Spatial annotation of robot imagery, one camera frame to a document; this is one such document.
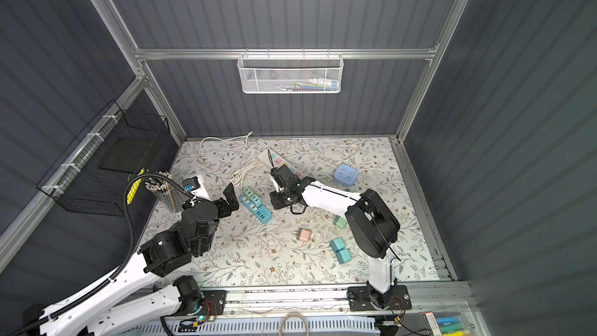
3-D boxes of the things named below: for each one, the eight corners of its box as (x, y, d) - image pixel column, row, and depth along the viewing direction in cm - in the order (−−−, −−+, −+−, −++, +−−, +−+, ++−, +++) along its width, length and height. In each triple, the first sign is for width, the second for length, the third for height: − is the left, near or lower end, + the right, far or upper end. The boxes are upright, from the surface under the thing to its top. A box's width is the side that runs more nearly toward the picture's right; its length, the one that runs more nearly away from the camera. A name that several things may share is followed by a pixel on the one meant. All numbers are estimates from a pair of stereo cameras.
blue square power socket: (334, 186, 104) (335, 182, 102) (332, 168, 111) (333, 163, 108) (359, 186, 104) (360, 182, 102) (355, 168, 111) (357, 163, 108)
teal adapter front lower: (339, 264, 83) (340, 262, 81) (335, 254, 85) (336, 252, 83) (351, 260, 84) (352, 258, 82) (347, 250, 86) (348, 248, 84)
